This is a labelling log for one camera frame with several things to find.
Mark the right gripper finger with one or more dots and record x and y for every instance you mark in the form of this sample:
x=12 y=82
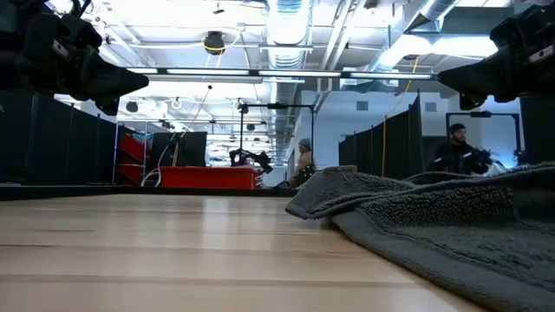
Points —
x=470 y=102
x=477 y=80

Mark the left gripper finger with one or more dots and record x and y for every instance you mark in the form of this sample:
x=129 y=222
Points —
x=112 y=82
x=108 y=106

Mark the dark grey terry towel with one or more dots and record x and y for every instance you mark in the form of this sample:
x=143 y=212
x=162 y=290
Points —
x=433 y=225

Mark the black background robot arm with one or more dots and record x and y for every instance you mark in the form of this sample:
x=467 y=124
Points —
x=260 y=158

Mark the red shelf rack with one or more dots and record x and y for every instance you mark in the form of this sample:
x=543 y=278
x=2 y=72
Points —
x=132 y=149

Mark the person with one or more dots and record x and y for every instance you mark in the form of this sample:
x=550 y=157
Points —
x=455 y=156
x=305 y=162

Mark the black fabric partition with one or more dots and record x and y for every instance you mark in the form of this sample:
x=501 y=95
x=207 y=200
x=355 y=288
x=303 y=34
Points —
x=56 y=143
x=399 y=147
x=537 y=130

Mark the black monitor panel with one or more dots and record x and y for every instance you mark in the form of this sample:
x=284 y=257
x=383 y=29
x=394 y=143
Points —
x=191 y=149

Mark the black dome ceiling fixture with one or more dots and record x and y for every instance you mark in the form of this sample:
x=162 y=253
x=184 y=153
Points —
x=214 y=42

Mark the red plastic bin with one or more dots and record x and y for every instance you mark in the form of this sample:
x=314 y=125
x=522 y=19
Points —
x=208 y=177

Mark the overhead light bar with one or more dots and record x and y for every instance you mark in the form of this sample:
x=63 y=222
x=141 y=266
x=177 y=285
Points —
x=299 y=73

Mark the black gantry frame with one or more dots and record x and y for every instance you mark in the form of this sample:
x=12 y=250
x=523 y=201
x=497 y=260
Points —
x=481 y=114
x=277 y=105

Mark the silver ventilation duct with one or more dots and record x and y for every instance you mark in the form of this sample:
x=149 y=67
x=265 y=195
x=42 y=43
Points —
x=438 y=6
x=288 y=26

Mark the black aluminium table frame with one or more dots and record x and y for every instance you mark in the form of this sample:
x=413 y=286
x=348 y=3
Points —
x=130 y=191

